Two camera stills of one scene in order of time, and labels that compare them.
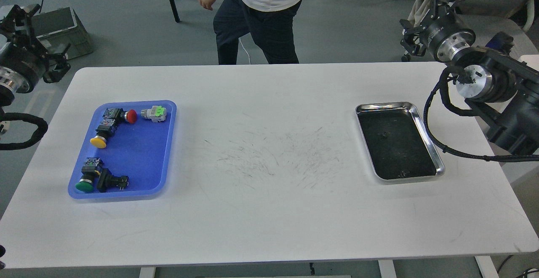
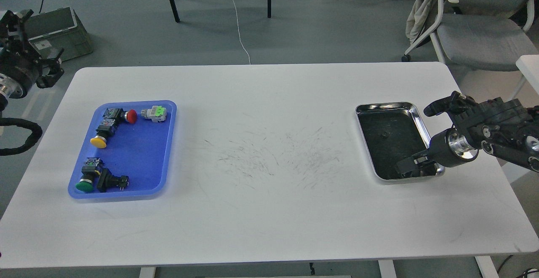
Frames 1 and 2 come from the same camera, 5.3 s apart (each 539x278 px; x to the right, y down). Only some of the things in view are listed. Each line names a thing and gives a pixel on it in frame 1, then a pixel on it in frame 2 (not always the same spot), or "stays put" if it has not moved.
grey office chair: (491, 7) stays put
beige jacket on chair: (422, 4) stays put
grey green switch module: (157, 113) stays put
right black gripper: (444, 35) -> (449, 149)
